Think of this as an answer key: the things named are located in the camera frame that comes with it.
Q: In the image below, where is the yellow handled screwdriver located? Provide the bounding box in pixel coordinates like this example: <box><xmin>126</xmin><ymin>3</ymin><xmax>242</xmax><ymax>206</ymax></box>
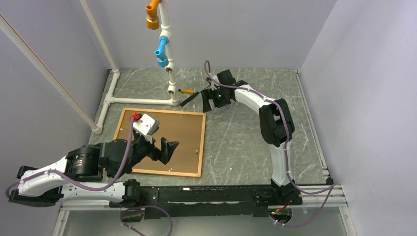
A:
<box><xmin>177</xmin><ymin>88</ymin><xmax>195</xmax><ymax>94</ymax></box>

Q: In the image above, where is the orange picture frame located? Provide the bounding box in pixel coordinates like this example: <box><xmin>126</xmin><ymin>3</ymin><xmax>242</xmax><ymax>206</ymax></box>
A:
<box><xmin>114</xmin><ymin>108</ymin><xmax>207</xmax><ymax>178</ymax></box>

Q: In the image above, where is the white pvc pipe stand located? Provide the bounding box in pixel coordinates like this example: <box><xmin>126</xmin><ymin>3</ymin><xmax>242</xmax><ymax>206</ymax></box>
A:
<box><xmin>80</xmin><ymin>0</ymin><xmax>179</xmax><ymax>129</ymax></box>

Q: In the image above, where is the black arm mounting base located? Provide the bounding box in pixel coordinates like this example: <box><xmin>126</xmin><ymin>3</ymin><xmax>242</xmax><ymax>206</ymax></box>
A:
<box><xmin>109</xmin><ymin>184</ymin><xmax>302</xmax><ymax>219</ymax></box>

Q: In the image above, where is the blue pipe nozzle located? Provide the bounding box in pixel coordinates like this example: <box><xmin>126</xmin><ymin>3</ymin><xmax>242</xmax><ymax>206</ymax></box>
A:
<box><xmin>154</xmin><ymin>36</ymin><xmax>169</xmax><ymax>67</ymax></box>

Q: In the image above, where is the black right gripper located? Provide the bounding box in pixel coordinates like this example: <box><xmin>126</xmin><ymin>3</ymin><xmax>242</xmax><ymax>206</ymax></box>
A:
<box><xmin>202</xmin><ymin>86</ymin><xmax>231</xmax><ymax>113</ymax></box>

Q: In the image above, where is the aluminium table edge rail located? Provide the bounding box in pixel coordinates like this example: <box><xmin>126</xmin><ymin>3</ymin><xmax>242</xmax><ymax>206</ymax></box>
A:
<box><xmin>293</xmin><ymin>69</ymin><xmax>331</xmax><ymax>180</ymax></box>

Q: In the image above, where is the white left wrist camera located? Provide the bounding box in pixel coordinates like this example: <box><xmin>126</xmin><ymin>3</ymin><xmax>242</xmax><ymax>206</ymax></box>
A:
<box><xmin>130</xmin><ymin>113</ymin><xmax>160</xmax><ymax>144</ymax></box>

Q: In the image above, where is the orange pipe nozzle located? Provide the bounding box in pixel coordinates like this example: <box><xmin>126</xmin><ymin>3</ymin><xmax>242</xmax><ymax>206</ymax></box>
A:
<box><xmin>145</xmin><ymin>0</ymin><xmax>162</xmax><ymax>30</ymax></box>

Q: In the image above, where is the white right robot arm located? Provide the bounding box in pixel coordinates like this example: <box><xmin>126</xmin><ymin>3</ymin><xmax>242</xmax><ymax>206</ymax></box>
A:
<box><xmin>201</xmin><ymin>69</ymin><xmax>295</xmax><ymax>204</ymax></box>

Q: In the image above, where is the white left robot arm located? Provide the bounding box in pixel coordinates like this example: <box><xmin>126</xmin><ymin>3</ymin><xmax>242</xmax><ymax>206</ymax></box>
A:
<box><xmin>6</xmin><ymin>135</ymin><xmax>179</xmax><ymax>207</ymax></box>

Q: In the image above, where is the white diagonal pole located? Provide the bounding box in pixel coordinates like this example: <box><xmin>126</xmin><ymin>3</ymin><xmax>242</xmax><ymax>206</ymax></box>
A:
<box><xmin>0</xmin><ymin>14</ymin><xmax>102</xmax><ymax>131</ymax></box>

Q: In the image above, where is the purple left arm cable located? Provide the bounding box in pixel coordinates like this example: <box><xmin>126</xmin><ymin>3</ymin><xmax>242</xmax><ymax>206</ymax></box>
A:
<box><xmin>5</xmin><ymin>118</ymin><xmax>173</xmax><ymax>236</ymax></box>

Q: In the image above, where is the black claw hammer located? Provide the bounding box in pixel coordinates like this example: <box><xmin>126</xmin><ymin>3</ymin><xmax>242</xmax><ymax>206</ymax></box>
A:
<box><xmin>179</xmin><ymin>79</ymin><xmax>211</xmax><ymax>107</ymax></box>

